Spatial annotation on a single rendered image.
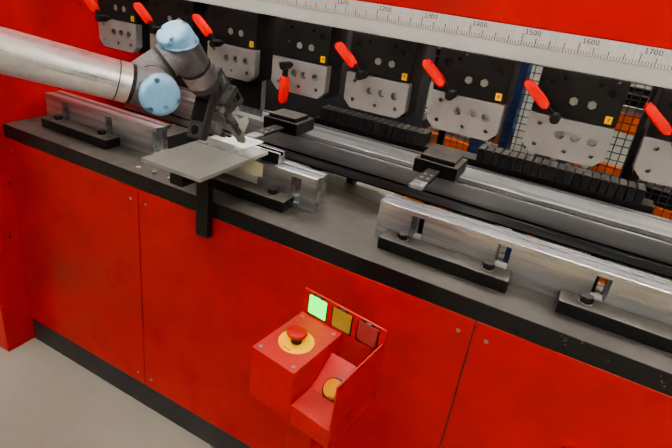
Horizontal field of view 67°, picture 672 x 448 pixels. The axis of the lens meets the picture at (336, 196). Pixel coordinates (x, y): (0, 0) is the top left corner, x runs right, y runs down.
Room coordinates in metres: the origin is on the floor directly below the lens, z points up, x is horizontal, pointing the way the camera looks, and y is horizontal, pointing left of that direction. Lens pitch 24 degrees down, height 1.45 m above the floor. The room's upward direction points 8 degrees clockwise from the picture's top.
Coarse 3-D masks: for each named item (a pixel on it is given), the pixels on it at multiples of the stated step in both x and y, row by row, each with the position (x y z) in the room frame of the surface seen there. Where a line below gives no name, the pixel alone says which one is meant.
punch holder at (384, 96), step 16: (352, 48) 1.15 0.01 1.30; (368, 48) 1.13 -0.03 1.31; (384, 48) 1.12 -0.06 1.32; (400, 48) 1.10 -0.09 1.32; (416, 48) 1.09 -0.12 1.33; (368, 64) 1.13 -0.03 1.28; (384, 64) 1.12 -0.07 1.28; (400, 64) 1.10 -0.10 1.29; (416, 64) 1.11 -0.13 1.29; (352, 80) 1.14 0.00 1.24; (368, 80) 1.13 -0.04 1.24; (384, 80) 1.11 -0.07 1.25; (400, 80) 1.10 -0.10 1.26; (416, 80) 1.13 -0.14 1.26; (352, 96) 1.14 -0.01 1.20; (368, 96) 1.12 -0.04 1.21; (384, 96) 1.11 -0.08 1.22; (400, 96) 1.09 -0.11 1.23; (416, 96) 1.16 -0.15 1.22; (384, 112) 1.11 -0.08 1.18; (400, 112) 1.09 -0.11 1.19
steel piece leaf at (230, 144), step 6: (210, 138) 1.25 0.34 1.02; (228, 138) 1.32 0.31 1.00; (234, 138) 1.32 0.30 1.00; (210, 144) 1.25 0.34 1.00; (216, 144) 1.24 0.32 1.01; (222, 144) 1.23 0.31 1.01; (228, 144) 1.22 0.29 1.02; (234, 144) 1.27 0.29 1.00; (240, 144) 1.28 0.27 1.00; (246, 144) 1.29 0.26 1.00; (252, 144) 1.29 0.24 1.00; (228, 150) 1.22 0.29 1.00; (234, 150) 1.23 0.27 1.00; (240, 150) 1.24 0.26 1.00
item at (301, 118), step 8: (272, 112) 1.52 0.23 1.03; (280, 112) 1.53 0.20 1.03; (288, 112) 1.54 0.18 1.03; (296, 112) 1.56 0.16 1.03; (264, 120) 1.51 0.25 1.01; (272, 120) 1.50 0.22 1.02; (280, 120) 1.49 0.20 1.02; (288, 120) 1.49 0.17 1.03; (296, 120) 1.48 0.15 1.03; (304, 120) 1.52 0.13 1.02; (312, 120) 1.55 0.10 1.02; (264, 128) 1.44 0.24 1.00; (272, 128) 1.45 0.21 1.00; (280, 128) 1.46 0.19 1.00; (288, 128) 1.47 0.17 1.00; (296, 128) 1.47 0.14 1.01; (304, 128) 1.51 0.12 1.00; (312, 128) 1.55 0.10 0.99; (248, 136) 1.35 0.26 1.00; (256, 136) 1.36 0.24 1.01; (264, 136) 1.39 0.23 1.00
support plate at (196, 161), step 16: (192, 144) 1.24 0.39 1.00; (144, 160) 1.10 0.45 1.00; (160, 160) 1.10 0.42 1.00; (176, 160) 1.11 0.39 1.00; (192, 160) 1.13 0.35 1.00; (208, 160) 1.14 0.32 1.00; (224, 160) 1.15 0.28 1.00; (240, 160) 1.17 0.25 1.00; (192, 176) 1.03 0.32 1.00; (208, 176) 1.05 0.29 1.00
